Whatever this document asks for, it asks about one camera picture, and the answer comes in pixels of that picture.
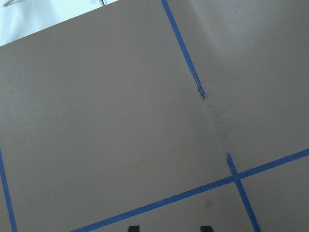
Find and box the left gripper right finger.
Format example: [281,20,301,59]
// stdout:
[200,226,213,232]

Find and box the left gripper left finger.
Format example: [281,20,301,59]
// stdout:
[128,225,140,232]

